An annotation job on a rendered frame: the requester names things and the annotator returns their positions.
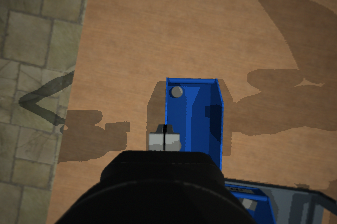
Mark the grey round disc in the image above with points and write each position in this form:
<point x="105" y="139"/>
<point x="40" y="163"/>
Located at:
<point x="177" y="92"/>

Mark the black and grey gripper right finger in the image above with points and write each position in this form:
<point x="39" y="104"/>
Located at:
<point x="172" y="140"/>

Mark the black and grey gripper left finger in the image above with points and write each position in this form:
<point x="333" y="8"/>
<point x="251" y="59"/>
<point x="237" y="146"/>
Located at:
<point x="157" y="139"/>

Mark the blue bin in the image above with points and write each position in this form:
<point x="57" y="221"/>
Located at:
<point x="263" y="213"/>
<point x="197" y="115"/>

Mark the grey metal block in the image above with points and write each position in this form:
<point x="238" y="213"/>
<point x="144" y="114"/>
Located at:
<point x="248" y="203"/>

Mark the grey metal shelf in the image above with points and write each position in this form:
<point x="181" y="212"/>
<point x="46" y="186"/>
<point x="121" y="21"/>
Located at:
<point x="293" y="205"/>

